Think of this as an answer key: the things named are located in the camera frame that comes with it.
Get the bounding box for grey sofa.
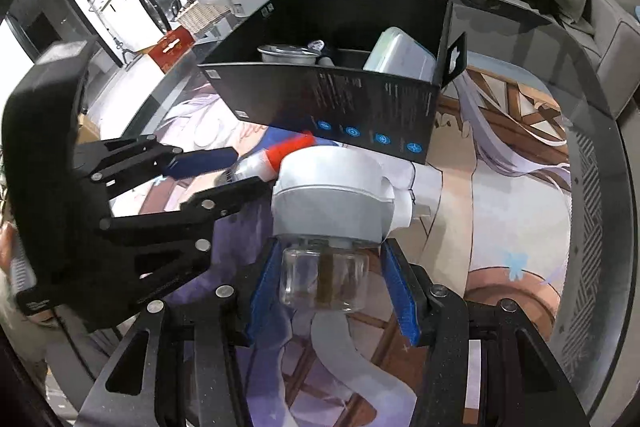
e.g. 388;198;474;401
280;0;640;118

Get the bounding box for green wet wipes pack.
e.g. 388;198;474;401
362;27;436;84

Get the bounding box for black white striped rug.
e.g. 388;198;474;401
550;122;623;368

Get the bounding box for kitchen base cabinet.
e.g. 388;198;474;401
90;0;146;52

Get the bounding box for woven laundry basket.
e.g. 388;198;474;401
170;0;231;38

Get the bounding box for white mosquito repellent plug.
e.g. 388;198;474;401
270;146;418;313

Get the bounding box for white glue bottle red cap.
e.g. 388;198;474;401
227;132;318;184

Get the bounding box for small metal tin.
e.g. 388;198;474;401
257;43;321;66

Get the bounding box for black cardboard box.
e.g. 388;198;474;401
197;0;468;165

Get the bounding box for red gift box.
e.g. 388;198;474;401
149;27;197;72

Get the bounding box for printed cartoon mat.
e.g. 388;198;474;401
80;67;576;427

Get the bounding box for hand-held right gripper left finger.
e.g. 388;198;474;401
75;239;281;427

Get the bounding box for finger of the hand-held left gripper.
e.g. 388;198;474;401
75;134;238;198
99;177;273;314

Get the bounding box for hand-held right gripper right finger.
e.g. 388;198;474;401
380;237;591;427

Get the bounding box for dark door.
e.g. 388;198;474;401
5;0;123;68

